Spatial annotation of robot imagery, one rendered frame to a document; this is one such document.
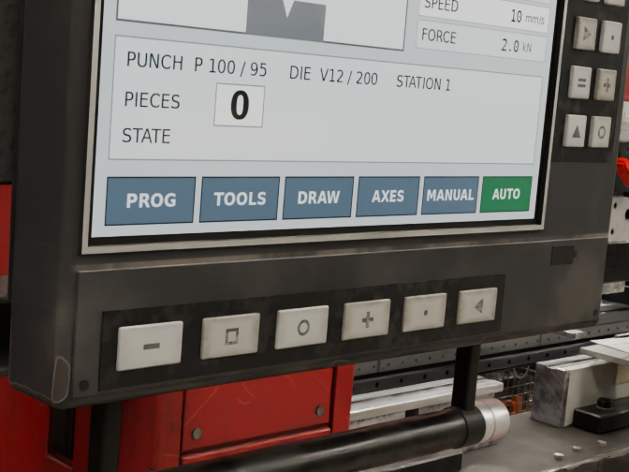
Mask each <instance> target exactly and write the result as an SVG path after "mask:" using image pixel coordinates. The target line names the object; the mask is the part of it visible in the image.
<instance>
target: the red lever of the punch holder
mask: <svg viewBox="0 0 629 472"><path fill-rule="evenodd" d="M616 170H617V172H618V173H619V175H620V177H621V179H622V182H623V183H624V184H625V186H626V187H627V188H629V160H628V159H627V158H622V157H618V159H617V168H616Z"/></svg>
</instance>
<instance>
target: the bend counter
mask: <svg viewBox="0 0 629 472"><path fill-rule="evenodd" d="M265 88H266V86H262V85H249V84H235V83H221V82H217V83H216V91H215V105H214V119H213V126H235V127H261V128H262V126H263V113H264V101H265Z"/></svg>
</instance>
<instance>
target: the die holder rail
mask: <svg viewBox="0 0 629 472"><path fill-rule="evenodd" d="M453 379H454V377H452V378H447V379H441V380H436V381H431V382H426V383H420V384H416V385H410V386H404V387H399V388H394V389H389V390H383V391H374V392H368V393H363V394H358V395H353V396H352V401H351V412H350V423H349V430H350V429H355V428H359V427H364V426H368V425H373V424H377V423H381V422H386V421H391V420H398V419H403V418H408V417H412V416H416V415H421V414H426V413H430V412H434V411H439V410H442V409H444V408H446V407H449V406H451V398H452V389H453ZM503 388H504V383H502V382H499V381H496V380H492V379H490V380H487V379H485V377H483V376H477V384H476V394H475V400H476V401H477V400H482V399H487V398H494V393H495V392H499V391H503ZM497 442H498V439H495V440H492V441H488V442H484V443H480V444H476V445H472V446H468V447H464V448H460V449H457V450H461V451H462V452H464V451H467V450H474V449H478V448H482V447H486V446H489V445H493V444H497Z"/></svg>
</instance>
